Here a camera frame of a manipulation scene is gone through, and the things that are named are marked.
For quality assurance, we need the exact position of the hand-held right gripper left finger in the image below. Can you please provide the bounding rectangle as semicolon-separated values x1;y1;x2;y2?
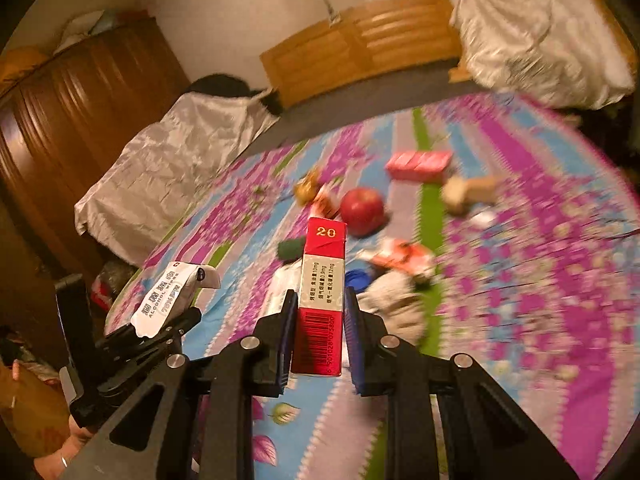
57;289;301;480

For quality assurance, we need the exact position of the blue bottle cap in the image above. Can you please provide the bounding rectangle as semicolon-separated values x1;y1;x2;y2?
344;268;374;292

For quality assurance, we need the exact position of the beige sponge block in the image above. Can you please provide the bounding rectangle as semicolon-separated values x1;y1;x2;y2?
442;175;502;217

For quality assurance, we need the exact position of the clear plastic wrapper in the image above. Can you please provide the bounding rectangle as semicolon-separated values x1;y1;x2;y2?
269;262;306;319

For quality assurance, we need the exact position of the white wipe packet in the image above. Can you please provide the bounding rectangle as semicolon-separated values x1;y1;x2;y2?
130;261;222;340

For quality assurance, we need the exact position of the pale bundle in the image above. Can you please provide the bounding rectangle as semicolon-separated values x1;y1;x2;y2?
54;9;157;52

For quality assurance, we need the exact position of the red cigarette box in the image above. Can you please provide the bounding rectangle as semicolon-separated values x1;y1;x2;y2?
291;217;349;377

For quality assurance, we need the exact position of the floral printed bed sheet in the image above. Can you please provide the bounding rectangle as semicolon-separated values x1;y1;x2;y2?
104;90;640;480

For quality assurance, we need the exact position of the grey mattress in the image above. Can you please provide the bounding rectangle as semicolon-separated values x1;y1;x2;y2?
232;66;483;162

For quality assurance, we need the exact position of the black cloth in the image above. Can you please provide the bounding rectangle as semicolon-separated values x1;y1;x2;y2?
181;74;282;111

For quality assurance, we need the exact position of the red plastic bag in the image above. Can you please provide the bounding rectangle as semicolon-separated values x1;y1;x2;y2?
91;259;137;312

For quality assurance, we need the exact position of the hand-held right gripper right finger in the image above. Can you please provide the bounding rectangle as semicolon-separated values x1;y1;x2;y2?
343;287;581;480

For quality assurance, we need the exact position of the white satin cover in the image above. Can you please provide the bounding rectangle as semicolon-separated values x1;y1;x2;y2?
74;94;282;267

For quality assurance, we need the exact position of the pink box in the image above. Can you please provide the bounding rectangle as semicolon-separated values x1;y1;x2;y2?
385;150;454;185

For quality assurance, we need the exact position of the red apple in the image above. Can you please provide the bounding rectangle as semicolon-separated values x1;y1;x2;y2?
340;187;386;237

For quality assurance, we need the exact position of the gold foil wrapper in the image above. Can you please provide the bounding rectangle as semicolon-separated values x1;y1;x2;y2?
293;170;321;205

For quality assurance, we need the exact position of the person's left hand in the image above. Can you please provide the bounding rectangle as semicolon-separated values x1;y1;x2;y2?
30;417;98;480

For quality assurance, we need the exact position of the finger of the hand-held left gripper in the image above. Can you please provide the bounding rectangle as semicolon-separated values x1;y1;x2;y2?
102;324;138;353
97;306;203;396

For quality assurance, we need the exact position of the dark green small packet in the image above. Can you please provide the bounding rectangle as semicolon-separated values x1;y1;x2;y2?
277;240;305;262

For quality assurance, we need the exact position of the wooden chair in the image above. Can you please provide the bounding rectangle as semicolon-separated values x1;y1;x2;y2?
259;0;464;109

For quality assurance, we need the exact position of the white knitted sock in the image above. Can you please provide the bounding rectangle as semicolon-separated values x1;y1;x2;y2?
357;300;432;349
369;275;423;313

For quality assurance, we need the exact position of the brown wooden wardrobe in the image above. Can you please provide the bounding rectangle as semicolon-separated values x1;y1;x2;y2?
0;15;192;286

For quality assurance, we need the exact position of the orange white wrapper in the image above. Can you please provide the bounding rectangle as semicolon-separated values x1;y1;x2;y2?
366;239;437;287

